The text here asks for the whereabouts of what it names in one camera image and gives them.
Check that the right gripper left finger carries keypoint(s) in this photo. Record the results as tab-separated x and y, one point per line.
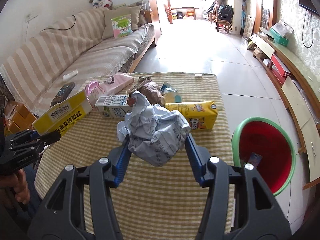
61	214

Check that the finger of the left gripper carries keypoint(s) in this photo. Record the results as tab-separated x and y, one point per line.
46	139

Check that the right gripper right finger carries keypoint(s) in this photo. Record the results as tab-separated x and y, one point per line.
257	213

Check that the yellow medicine box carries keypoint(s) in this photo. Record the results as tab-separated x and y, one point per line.
62	116

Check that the white milk carton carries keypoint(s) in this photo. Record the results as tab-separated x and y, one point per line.
113	106

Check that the yellow iced tea carton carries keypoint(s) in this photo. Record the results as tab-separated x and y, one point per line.
200	115

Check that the white paper ball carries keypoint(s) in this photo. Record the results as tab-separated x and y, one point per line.
155	133

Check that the red green trash bin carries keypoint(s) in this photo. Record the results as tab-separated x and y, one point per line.
264	144

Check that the person's left hand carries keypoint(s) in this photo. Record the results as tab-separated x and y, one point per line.
18	183

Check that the black remote control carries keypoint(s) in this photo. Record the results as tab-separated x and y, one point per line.
63	93

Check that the pink plastic wrapper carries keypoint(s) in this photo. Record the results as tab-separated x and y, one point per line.
92	85

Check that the yellow striped table cloth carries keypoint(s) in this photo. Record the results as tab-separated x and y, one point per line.
152	202

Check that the striped beige sofa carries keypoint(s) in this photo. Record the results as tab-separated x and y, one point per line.
33	74

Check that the pink white carton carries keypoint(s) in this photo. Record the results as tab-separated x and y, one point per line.
111	85

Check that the brown torn box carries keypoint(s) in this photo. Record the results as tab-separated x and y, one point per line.
150	89

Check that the long wooden tv cabinet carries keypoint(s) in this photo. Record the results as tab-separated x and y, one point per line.
300	96

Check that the beige sofa cushion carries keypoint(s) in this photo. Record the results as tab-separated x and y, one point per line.
109	14

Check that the blue white snack bag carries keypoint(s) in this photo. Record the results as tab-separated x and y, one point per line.
170	94

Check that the green pink package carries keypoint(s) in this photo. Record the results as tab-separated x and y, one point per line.
121	26

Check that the plush toy cow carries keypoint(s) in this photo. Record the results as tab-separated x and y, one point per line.
101	4

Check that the red flat box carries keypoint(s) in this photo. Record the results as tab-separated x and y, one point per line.
279	68

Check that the green box on cabinet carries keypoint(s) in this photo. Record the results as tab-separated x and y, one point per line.
278	38

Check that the wooden chair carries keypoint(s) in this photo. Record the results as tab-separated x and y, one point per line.
219	23

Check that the black backpack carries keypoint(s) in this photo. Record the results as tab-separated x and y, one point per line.
225	13

